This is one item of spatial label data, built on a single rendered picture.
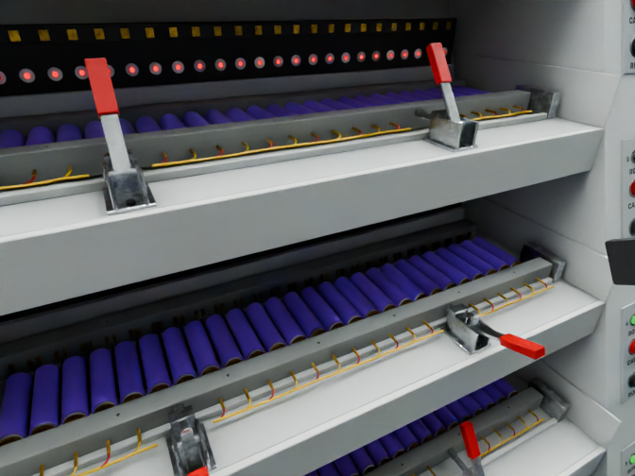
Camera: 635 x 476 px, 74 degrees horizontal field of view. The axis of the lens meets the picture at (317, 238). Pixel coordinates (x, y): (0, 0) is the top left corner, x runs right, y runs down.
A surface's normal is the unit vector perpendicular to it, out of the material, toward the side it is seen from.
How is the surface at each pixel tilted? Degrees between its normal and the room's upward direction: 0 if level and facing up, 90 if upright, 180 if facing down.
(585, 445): 19
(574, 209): 90
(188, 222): 109
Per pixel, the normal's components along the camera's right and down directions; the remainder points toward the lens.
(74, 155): 0.46, 0.44
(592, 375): -0.89, 0.22
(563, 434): 0.00, -0.87
